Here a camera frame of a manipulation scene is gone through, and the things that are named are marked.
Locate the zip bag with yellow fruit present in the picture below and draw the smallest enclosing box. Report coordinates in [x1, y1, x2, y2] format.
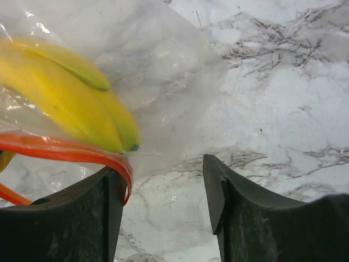
[1, 1, 227, 205]

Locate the fake banana bunch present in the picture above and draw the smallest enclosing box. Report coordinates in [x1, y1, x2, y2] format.
[1, 37, 141, 169]

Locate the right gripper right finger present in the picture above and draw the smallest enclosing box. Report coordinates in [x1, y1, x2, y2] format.
[203, 154, 348, 261]

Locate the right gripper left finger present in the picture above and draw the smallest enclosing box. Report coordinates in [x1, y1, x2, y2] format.
[1, 167, 126, 262]

